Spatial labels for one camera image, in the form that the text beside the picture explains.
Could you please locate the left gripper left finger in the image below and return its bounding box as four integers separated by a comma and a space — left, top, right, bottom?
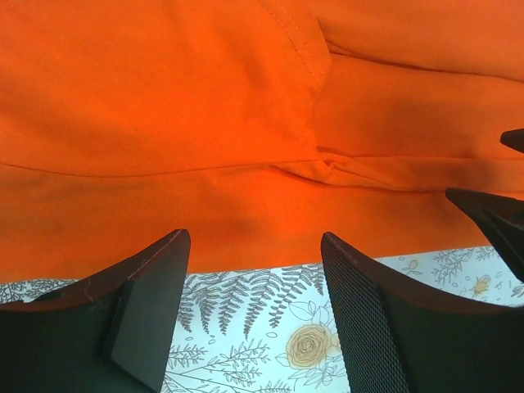
1, 229, 191, 392

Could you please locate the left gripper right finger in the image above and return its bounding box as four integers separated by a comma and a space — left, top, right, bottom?
321, 233, 523, 392

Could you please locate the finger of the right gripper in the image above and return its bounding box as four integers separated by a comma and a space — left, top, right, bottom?
445, 188, 523, 282
500, 129, 524, 153

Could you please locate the orange t shirt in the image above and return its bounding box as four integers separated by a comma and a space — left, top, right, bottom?
1, 1, 523, 282

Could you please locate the floral patterned table mat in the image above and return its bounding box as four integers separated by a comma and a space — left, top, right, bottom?
1, 246, 523, 392

